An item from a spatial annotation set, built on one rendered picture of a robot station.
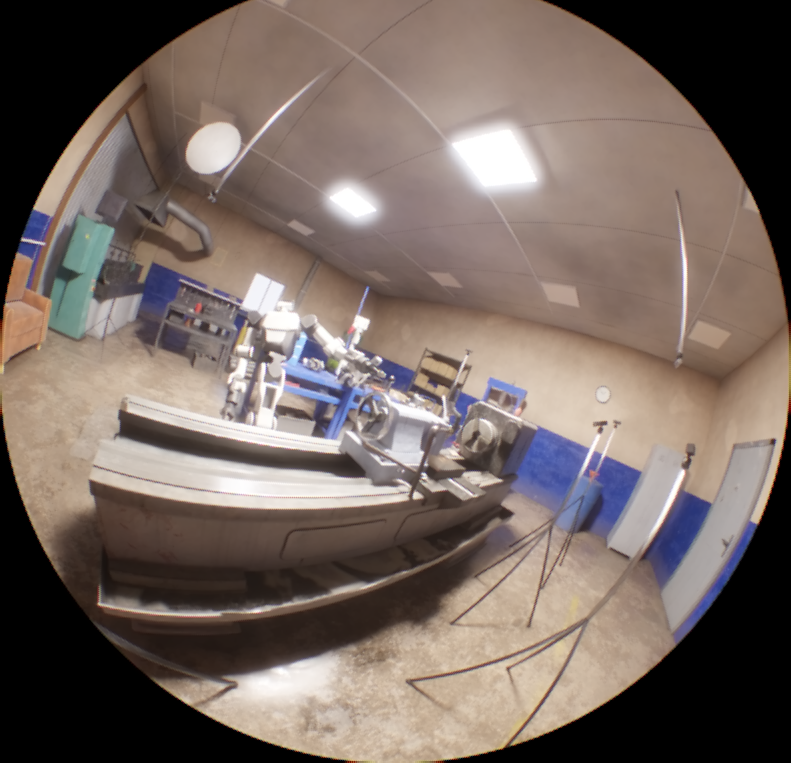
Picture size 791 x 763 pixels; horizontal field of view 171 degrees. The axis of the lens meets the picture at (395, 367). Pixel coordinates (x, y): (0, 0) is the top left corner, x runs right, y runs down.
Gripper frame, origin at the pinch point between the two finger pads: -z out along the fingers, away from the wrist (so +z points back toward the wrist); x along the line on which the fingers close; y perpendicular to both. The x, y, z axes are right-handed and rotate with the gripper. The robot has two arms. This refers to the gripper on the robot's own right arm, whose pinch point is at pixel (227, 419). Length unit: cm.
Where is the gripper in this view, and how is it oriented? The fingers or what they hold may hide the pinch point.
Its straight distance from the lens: 178.5
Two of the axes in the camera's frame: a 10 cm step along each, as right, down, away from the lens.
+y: 9.8, 1.1, 1.8
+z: 0.0, -8.5, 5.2
